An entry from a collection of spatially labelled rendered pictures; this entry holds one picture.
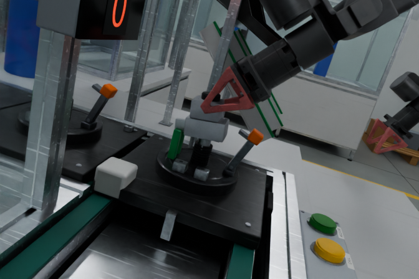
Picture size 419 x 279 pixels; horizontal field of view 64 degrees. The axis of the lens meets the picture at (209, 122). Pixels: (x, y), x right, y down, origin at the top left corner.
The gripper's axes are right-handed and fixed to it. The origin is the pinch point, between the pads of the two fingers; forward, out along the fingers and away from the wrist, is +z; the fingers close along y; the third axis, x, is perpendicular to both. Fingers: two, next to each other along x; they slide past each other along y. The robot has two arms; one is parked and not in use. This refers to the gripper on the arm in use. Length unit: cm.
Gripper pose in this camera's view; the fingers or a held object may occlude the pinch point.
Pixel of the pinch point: (209, 104)
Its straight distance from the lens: 52.7
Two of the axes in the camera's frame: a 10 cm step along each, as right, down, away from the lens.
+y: -2.0, 2.3, -9.5
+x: 5.3, 8.4, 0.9
